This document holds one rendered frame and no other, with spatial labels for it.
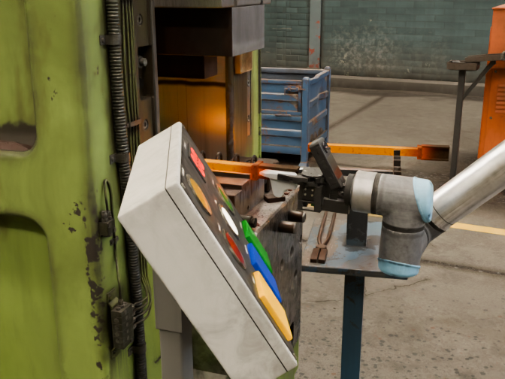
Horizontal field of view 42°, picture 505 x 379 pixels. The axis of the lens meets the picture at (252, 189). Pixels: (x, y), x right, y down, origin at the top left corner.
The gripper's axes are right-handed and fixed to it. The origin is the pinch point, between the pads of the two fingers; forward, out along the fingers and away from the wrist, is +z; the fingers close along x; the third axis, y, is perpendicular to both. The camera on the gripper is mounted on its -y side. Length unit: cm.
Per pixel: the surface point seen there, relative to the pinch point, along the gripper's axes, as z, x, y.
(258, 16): 4.4, 3.0, -33.1
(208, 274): -16, -72, -8
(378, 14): 98, 770, 1
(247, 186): 2.9, -4.3, 3.1
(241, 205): 2.8, -8.2, 6.5
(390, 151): -20, 61, 8
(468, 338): -53, 121, 98
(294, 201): -3.4, 13.0, 11.2
